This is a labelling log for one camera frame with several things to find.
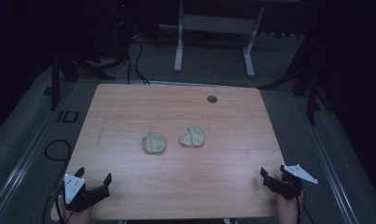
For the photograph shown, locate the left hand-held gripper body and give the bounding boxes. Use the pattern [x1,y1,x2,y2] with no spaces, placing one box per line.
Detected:
[63,173,111,213]

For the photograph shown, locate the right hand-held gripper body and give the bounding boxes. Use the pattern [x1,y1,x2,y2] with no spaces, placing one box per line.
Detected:
[263,163,319,201]

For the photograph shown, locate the pale green sock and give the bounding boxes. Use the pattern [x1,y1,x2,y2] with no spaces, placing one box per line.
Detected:
[141,130,167,155]
[178,125,206,147]

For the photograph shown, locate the person's left hand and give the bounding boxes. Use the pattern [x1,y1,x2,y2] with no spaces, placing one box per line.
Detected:
[58,195,95,224]

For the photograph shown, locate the person's right hand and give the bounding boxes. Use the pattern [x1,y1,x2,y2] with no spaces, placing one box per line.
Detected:
[275,189,305,224]

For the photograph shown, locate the black floor stand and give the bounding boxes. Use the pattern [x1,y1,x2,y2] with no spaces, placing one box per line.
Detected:
[49,51,117,112]
[259,31,333,126]

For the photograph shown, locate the dark equipment with red light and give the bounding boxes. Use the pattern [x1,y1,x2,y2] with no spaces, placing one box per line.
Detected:
[82,0,134,63]

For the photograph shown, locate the left hand-held gripper cable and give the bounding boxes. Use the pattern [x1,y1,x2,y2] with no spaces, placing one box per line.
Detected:
[41,181,72,224]

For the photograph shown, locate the metal floor rail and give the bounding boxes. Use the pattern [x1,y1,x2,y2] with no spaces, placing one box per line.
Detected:
[0,116,58,218]
[296,96,361,224]

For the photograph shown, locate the black floor cables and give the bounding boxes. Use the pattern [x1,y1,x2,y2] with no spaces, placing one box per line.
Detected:
[125,36,151,86]

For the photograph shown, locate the white metal desk frame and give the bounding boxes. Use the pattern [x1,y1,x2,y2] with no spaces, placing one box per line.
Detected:
[173,0,266,78]

